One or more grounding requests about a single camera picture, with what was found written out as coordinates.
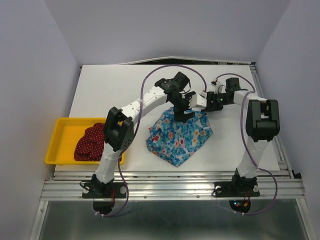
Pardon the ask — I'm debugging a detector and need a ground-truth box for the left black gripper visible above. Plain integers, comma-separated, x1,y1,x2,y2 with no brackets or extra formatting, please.
169,91,196,124

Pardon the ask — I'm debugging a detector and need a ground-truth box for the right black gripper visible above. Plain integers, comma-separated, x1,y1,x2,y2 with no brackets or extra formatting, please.
201,91,231,112

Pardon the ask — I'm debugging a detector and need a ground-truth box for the blue floral skirt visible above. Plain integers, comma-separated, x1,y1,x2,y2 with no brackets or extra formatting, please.
146,107,213,167

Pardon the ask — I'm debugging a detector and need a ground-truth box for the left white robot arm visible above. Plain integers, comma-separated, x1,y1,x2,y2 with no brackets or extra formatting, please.
81,72,205,199

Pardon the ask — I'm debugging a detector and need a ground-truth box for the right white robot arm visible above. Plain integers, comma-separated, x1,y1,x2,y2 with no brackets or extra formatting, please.
204,74,280,198

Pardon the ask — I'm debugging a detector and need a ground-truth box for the red polka dot skirt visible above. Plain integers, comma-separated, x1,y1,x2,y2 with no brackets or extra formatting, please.
73,122,123,163

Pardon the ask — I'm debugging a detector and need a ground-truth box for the yellow plastic tray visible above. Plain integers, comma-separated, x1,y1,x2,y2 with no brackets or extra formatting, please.
44,117,127,166

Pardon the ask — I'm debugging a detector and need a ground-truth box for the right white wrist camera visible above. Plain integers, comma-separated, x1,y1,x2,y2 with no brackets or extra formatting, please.
211,79,226,94

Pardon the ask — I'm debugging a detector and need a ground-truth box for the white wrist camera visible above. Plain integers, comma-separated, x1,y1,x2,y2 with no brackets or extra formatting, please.
211,79,226,94
189,94,207,110

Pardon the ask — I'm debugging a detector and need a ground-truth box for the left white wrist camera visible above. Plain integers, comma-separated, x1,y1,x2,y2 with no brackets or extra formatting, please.
189,94,207,110

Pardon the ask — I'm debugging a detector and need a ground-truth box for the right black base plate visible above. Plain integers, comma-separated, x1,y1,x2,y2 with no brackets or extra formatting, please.
212,181,260,214

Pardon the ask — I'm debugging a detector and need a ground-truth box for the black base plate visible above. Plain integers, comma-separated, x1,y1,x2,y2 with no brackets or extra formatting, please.
79,181,128,217
212,181,260,214

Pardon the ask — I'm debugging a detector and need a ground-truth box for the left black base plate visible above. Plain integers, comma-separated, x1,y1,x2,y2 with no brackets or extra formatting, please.
79,181,128,217

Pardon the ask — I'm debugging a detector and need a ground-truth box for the aluminium frame rail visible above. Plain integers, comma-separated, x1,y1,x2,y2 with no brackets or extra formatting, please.
40,170,306,201

